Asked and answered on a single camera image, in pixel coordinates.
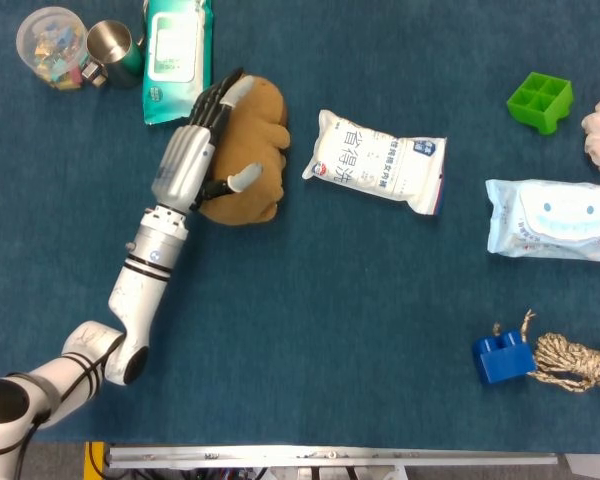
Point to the clear plastic jar with clips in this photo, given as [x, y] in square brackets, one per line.
[52, 47]

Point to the blue felt table cloth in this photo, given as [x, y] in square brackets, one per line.
[330, 300]

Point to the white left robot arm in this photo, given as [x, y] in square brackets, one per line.
[125, 300]

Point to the green plastic grid block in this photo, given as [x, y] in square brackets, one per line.
[542, 102]

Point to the blue plastic building block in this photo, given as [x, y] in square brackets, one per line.
[502, 356]

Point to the white detergent refill pouch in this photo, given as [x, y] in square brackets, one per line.
[375, 162]

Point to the aluminium frame rail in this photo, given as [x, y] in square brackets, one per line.
[330, 456]

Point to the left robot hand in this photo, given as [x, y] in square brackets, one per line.
[190, 155]

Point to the green wet wipes pack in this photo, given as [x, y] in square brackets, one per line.
[177, 60]

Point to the light blue wet wipes pack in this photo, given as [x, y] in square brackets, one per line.
[552, 220]

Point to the stainless steel cup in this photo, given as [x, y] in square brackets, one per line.
[115, 50]

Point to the brown plush toy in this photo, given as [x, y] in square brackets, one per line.
[250, 145]

